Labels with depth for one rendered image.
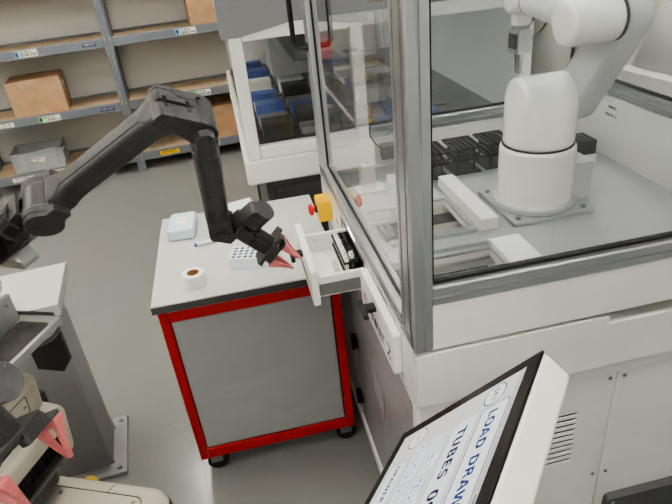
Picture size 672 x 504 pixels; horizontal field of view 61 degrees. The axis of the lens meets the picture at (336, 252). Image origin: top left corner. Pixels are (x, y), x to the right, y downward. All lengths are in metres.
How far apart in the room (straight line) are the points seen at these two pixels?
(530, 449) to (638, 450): 1.04
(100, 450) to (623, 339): 1.80
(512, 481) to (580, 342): 0.71
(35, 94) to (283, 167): 3.20
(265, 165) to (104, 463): 1.28
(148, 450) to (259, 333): 0.79
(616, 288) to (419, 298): 0.42
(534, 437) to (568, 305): 0.59
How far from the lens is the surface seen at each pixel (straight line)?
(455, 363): 1.20
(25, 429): 0.99
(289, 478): 2.20
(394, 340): 1.23
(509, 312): 1.18
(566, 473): 1.63
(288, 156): 2.34
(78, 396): 2.22
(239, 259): 1.85
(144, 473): 2.38
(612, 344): 1.37
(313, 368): 1.99
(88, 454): 2.40
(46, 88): 5.21
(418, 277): 1.05
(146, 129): 1.12
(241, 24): 2.21
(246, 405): 2.06
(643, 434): 1.66
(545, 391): 0.74
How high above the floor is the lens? 1.69
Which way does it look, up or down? 30 degrees down
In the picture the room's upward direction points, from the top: 6 degrees counter-clockwise
